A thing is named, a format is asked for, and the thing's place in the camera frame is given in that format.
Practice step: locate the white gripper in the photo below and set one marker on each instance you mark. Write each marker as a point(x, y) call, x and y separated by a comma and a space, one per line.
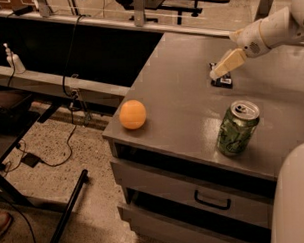
point(250, 40)

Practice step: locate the dark blue rxbar wrapper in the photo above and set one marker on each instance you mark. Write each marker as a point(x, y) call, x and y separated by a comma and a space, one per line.
point(225, 81)

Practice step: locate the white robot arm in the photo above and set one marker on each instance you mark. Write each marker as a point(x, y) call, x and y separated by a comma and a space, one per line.
point(285, 26)

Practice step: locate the green soda can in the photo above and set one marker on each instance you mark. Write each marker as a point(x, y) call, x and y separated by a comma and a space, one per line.
point(237, 127)

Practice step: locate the orange fruit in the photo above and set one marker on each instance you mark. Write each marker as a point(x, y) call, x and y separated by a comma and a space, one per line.
point(133, 114)

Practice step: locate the black office chair base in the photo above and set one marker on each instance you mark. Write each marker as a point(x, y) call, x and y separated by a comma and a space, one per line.
point(140, 6)

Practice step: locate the grey upper drawer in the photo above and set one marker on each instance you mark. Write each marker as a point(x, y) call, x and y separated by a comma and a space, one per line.
point(246, 207)

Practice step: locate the grey drawer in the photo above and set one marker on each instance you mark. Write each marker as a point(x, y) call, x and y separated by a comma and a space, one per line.
point(246, 207)
point(168, 230)

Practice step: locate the black chair leg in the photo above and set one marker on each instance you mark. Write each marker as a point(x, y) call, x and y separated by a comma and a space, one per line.
point(69, 207)

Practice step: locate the grey lower drawer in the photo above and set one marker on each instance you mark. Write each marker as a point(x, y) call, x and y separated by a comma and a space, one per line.
point(168, 230)

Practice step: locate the white spray bottle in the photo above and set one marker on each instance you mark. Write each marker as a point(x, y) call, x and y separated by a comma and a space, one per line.
point(14, 60)

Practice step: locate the dark side table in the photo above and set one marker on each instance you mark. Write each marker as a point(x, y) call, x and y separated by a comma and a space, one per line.
point(15, 120)

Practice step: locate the black power adapter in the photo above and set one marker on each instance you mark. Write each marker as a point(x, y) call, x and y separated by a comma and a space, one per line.
point(30, 160)

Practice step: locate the metal rail bracket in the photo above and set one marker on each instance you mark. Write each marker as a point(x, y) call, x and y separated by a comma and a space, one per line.
point(263, 9)

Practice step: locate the black drawer handle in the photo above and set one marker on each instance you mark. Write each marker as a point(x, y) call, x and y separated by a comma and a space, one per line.
point(221, 204)

